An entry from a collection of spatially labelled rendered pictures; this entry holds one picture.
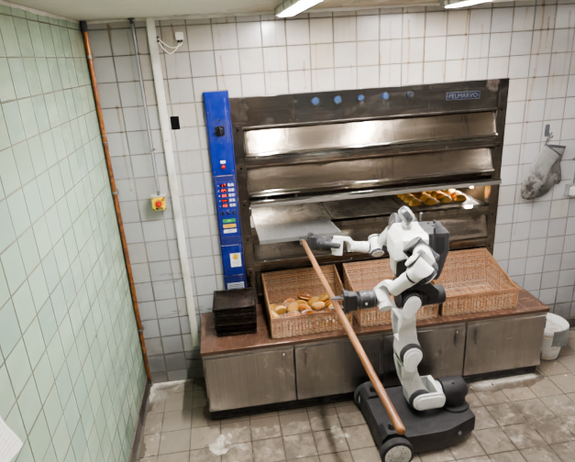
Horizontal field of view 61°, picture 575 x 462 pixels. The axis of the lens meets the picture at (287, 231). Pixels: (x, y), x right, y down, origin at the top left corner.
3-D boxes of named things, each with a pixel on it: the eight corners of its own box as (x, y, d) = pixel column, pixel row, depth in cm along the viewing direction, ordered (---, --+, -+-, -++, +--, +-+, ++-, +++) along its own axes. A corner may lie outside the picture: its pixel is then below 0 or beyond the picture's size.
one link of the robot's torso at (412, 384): (422, 389, 321) (411, 329, 304) (436, 409, 302) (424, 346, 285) (400, 396, 320) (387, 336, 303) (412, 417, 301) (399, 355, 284)
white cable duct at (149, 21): (193, 345, 372) (145, 17, 293) (199, 344, 373) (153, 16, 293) (193, 346, 370) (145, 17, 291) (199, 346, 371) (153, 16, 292)
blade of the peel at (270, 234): (341, 236, 327) (341, 231, 326) (259, 244, 321) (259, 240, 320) (328, 218, 361) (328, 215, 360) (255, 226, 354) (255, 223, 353)
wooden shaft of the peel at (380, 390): (406, 435, 157) (406, 428, 156) (397, 436, 156) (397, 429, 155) (305, 244, 316) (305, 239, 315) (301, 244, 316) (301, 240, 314)
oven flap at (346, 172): (249, 195, 338) (246, 166, 338) (491, 172, 358) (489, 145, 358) (249, 194, 333) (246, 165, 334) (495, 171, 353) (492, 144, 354)
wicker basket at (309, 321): (262, 305, 367) (259, 272, 357) (336, 296, 374) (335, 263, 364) (270, 340, 321) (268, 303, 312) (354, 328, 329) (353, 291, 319)
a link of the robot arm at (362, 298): (345, 295, 230) (370, 291, 231) (340, 286, 239) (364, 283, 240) (346, 318, 234) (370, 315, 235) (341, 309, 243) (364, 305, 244)
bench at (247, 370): (210, 376, 383) (202, 311, 363) (499, 336, 411) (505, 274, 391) (210, 426, 331) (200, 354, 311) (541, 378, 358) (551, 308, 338)
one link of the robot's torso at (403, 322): (413, 349, 307) (414, 282, 291) (425, 366, 291) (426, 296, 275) (390, 353, 306) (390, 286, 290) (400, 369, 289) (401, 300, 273)
